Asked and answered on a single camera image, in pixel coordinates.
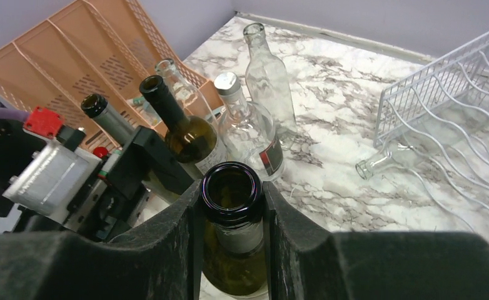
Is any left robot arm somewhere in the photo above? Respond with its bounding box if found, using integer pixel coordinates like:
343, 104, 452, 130
0, 94, 193, 242

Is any white wire wine rack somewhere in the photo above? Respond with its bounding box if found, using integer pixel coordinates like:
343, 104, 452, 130
355, 31, 489, 231

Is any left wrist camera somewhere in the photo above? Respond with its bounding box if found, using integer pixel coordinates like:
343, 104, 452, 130
3, 106, 102, 223

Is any green wine bottle white label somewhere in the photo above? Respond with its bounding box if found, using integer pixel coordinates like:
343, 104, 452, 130
198, 161, 268, 299

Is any green wine bottle dark label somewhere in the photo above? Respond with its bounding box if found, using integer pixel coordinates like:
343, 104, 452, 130
139, 75, 228, 179

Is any green wine bottle silver neck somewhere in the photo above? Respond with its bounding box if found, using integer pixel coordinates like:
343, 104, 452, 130
80, 93, 179, 204

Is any orange plastic file organizer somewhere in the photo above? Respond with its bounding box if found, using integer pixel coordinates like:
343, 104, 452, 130
0, 1, 222, 151

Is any clear bottle with silver cap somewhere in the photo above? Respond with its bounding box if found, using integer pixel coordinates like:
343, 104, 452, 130
213, 72, 285, 181

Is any clear square glass bottle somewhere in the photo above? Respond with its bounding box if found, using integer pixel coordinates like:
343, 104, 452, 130
154, 58, 217, 132

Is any tall clear glass bottle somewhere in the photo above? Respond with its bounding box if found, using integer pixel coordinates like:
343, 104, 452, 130
243, 22, 296, 151

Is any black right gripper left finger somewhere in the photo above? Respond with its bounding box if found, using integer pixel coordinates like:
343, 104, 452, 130
0, 182, 204, 299

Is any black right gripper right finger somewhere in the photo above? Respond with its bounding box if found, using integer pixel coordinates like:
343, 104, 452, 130
263, 182, 489, 299

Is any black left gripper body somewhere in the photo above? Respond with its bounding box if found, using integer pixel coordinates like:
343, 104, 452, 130
12, 126, 196, 243

